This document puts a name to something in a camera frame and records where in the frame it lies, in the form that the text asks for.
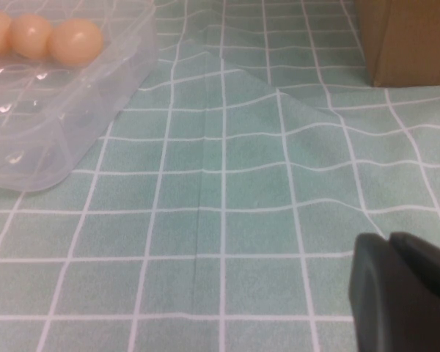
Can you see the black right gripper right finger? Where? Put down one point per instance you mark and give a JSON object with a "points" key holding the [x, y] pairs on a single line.
{"points": [[432, 271]]}

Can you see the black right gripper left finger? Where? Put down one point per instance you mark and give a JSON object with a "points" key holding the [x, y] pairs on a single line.
{"points": [[381, 311]]}

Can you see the brown cardboard box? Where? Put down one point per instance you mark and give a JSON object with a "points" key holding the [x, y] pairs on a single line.
{"points": [[407, 40]]}

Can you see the clear plastic egg box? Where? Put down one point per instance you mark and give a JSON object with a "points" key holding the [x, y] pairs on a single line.
{"points": [[58, 121]]}

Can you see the green checked tablecloth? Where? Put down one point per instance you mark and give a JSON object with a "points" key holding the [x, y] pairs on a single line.
{"points": [[242, 183]]}

